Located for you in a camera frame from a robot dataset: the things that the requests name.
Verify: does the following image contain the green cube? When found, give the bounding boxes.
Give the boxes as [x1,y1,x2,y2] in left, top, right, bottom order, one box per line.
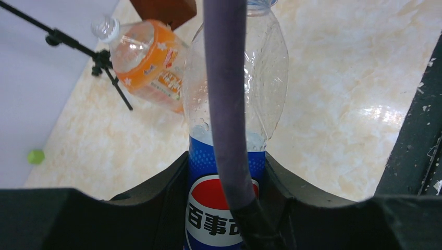
[27,149,45,165]

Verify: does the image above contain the black mini tripod stand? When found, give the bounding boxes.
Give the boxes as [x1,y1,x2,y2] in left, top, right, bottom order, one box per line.
[0,0,134,112]

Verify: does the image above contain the blue label water bottle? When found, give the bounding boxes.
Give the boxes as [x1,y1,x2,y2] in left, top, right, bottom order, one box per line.
[182,1,289,249]

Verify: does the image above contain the orange tea bottle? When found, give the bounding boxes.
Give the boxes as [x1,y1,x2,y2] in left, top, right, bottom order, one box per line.
[91,15,188,113]

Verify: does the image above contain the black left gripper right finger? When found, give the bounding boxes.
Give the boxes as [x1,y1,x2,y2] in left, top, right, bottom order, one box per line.
[264,154,441,249]

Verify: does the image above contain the brown wooden metronome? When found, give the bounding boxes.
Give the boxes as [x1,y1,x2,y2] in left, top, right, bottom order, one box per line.
[130,0,197,31]

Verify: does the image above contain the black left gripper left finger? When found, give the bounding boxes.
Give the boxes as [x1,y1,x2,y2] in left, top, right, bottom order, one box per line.
[1,153,188,249]

